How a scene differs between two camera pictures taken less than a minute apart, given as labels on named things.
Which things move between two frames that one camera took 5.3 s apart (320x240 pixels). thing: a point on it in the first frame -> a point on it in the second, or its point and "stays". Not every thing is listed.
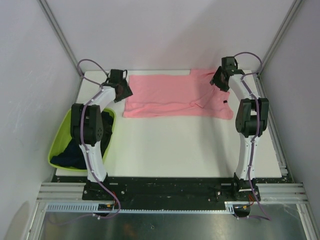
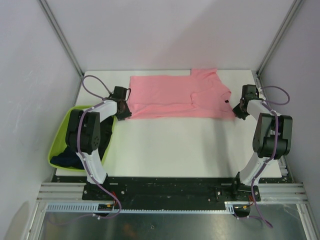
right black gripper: [216, 80] -> [238, 113]
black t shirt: [107, 121] stays
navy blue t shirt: [72, 156] stays
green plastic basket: [64, 138] stays
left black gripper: [127, 91] -> [127, 114]
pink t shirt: [167, 94] stays
